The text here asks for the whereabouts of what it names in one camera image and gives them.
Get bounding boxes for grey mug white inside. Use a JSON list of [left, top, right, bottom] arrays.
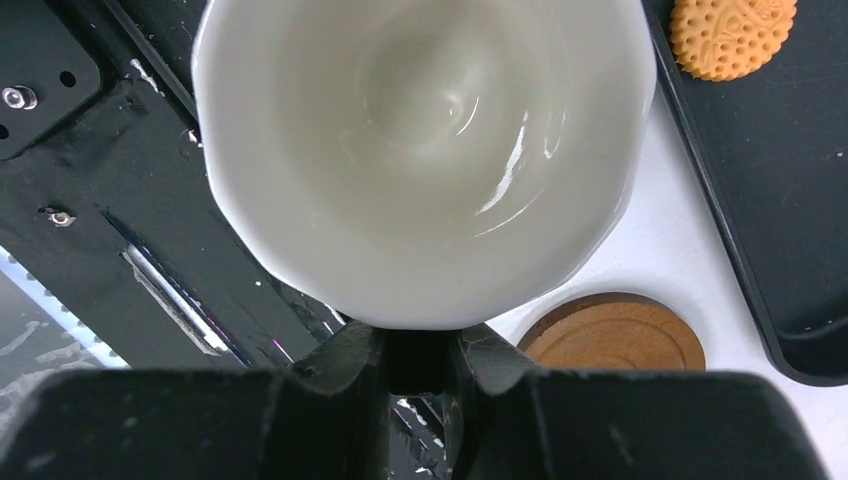
[[190, 0, 658, 399]]

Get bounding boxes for brown wooden coaster right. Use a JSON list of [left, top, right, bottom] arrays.
[[517, 292, 707, 371]]

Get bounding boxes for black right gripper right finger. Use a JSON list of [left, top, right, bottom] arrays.
[[445, 324, 826, 479]]

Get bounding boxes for black rectangular tray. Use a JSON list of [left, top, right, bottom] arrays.
[[643, 1, 847, 386]]

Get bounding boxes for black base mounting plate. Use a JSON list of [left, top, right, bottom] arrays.
[[1, 1, 344, 368]]

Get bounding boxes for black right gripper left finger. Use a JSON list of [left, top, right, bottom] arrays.
[[1, 322, 388, 479]]

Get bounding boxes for round tan biscuit lower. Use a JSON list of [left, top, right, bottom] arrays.
[[670, 0, 798, 82]]

